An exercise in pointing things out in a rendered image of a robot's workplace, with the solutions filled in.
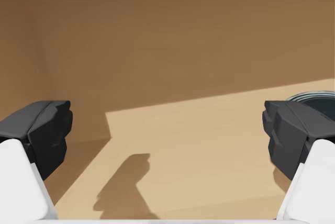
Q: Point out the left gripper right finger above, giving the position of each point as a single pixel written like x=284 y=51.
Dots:
x=290 y=135

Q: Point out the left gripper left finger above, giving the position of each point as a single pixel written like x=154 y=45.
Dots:
x=39 y=135

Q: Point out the blue flat can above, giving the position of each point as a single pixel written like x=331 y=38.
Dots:
x=318 y=102

